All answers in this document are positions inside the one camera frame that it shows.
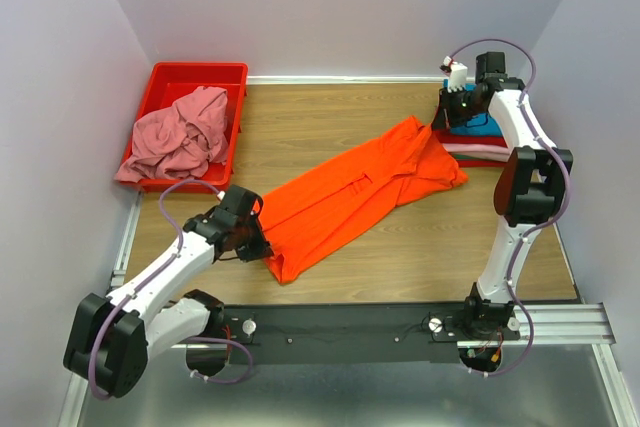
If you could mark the orange t-shirt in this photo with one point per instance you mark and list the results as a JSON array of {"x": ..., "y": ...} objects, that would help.
[{"x": 314, "y": 215}]

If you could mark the blue folded t-shirt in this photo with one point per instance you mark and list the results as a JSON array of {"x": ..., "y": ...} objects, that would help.
[{"x": 481, "y": 125}]

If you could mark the aluminium rail frame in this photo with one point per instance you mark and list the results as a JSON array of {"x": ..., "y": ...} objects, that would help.
[{"x": 537, "y": 323}]

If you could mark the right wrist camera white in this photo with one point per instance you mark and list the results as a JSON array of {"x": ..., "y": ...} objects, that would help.
[{"x": 456, "y": 74}]

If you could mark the pink folded t-shirt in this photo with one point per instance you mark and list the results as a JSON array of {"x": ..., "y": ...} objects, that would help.
[{"x": 476, "y": 148}]

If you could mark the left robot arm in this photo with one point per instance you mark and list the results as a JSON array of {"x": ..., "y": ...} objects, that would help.
[{"x": 114, "y": 336}]

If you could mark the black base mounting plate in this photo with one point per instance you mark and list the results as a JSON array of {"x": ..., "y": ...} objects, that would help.
[{"x": 355, "y": 333}]

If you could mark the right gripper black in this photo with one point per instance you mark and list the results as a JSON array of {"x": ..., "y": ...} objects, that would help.
[{"x": 444, "y": 118}]

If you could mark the dusty pink crumpled t-shirt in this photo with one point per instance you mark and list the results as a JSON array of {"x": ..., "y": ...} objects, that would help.
[{"x": 180, "y": 141}]

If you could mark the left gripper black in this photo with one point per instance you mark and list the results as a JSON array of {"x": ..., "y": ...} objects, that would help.
[{"x": 261, "y": 248}]

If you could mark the red plastic bin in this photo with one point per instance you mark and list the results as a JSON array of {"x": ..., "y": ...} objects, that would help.
[{"x": 172, "y": 80}]

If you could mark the red folded t-shirt upper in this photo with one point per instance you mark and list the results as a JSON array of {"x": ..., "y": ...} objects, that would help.
[{"x": 446, "y": 137}]

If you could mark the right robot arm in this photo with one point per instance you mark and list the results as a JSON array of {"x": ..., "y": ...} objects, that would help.
[{"x": 530, "y": 195}]

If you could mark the green folded t-shirt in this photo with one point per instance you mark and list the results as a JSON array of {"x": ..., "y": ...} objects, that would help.
[{"x": 480, "y": 158}]

